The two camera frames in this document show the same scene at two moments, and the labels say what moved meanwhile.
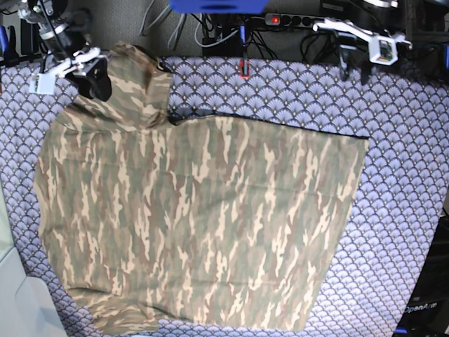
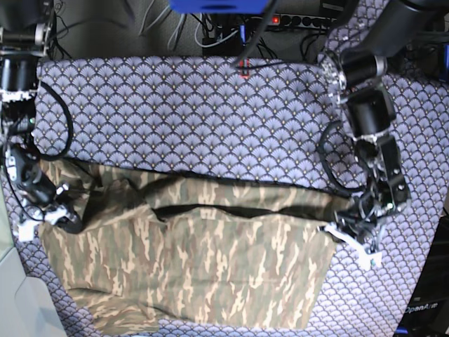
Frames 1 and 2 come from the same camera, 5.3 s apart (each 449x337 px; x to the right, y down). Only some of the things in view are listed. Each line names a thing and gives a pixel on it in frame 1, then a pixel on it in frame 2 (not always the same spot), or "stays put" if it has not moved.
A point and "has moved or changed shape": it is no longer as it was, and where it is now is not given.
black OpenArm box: [426, 312] stays put
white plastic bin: [25, 310] stays put
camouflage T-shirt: [161, 222] has moved or changed shape
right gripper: [344, 25] -> [361, 219]
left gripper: [97, 84] -> [59, 212]
